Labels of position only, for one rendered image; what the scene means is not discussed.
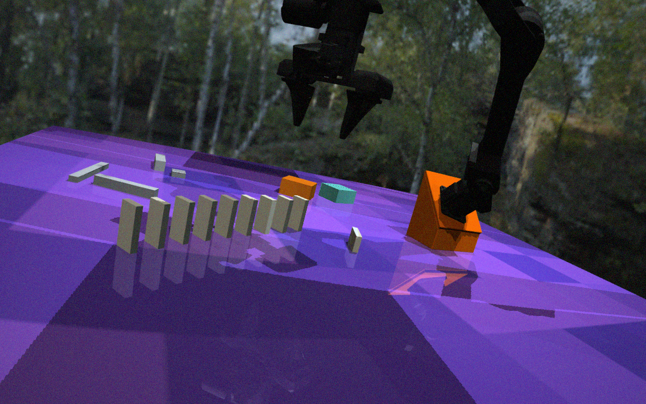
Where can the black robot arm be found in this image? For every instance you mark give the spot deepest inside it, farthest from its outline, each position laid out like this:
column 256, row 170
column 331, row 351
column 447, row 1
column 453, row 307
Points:
column 522, row 41

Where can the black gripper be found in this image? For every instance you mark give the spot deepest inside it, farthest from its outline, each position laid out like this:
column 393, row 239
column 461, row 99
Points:
column 369, row 86

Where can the teal rectangular block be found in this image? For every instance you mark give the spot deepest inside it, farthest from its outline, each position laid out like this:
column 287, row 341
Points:
column 337, row 193

